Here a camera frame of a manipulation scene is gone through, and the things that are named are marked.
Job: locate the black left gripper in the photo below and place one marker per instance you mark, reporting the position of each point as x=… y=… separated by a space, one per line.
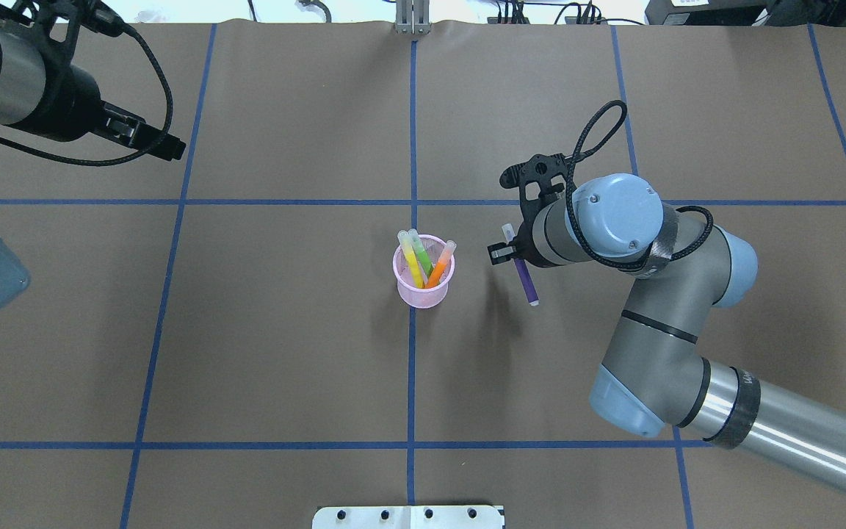
x=78 y=117

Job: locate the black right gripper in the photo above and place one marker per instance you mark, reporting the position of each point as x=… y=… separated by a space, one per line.
x=526 y=252

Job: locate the purple highlighter pen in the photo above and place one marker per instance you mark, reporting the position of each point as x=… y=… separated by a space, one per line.
x=521 y=266

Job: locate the orange highlighter pen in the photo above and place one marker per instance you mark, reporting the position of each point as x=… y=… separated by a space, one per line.
x=443 y=263

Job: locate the green highlighter pen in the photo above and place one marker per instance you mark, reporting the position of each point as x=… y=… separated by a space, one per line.
x=425 y=262

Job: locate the yellow highlighter pen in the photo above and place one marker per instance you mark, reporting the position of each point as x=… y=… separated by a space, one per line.
x=411 y=260

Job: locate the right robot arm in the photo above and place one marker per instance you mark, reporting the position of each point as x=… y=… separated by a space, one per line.
x=651 y=375

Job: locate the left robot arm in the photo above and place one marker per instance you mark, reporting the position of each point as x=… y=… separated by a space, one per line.
x=43 y=93

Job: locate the pink mesh pen holder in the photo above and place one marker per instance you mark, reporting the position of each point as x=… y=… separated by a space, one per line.
x=415 y=298

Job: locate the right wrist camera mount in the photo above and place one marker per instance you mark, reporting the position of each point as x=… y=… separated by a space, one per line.
x=540 y=181

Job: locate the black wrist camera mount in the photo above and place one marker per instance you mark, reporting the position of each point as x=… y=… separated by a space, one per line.
x=53 y=27

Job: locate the aluminium frame post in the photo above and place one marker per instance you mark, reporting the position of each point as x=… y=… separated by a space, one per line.
x=412 y=17

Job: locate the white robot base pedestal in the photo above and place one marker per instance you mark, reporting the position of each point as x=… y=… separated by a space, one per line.
x=410 y=516

